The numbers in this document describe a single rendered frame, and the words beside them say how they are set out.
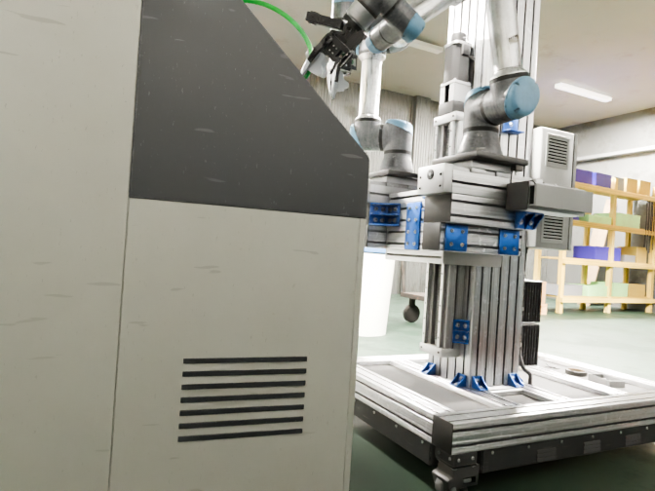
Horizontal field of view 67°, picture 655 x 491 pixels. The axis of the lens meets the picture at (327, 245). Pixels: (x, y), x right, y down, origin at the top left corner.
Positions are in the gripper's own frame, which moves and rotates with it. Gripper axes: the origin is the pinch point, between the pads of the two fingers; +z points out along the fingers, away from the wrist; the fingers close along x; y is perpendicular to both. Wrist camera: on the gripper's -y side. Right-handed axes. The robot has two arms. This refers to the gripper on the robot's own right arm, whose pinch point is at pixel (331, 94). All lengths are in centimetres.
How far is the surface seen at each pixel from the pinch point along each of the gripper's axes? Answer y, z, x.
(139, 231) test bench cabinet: -58, 51, -40
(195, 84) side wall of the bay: -48, 17, -40
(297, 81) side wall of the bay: -23.7, 11.7, -40.3
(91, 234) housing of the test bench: -68, 53, -40
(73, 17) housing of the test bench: -74, 7, -40
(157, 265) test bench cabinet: -54, 59, -40
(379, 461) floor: 23, 123, -8
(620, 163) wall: 762, -143, 514
